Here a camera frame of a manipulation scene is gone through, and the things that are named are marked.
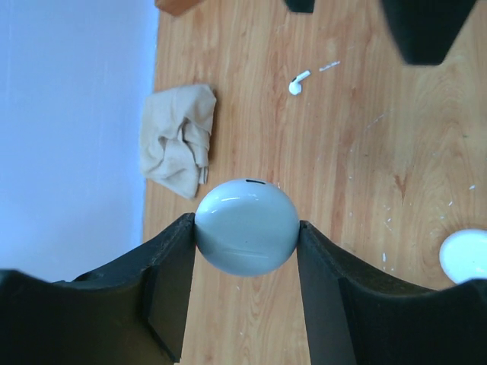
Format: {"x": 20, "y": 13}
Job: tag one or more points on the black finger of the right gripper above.
{"x": 300, "y": 6}
{"x": 425, "y": 30}

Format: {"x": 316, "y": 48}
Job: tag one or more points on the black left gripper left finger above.
{"x": 135, "y": 307}

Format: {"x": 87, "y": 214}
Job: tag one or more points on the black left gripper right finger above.
{"x": 334, "y": 284}

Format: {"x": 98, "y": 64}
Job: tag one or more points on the white charging case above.
{"x": 462, "y": 255}
{"x": 247, "y": 227}

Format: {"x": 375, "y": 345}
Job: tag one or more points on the white earbud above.
{"x": 295, "y": 86}

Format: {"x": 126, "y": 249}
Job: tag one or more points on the beige cloth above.
{"x": 174, "y": 139}

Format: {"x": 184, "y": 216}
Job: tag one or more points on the wooden compartment tray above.
{"x": 176, "y": 7}

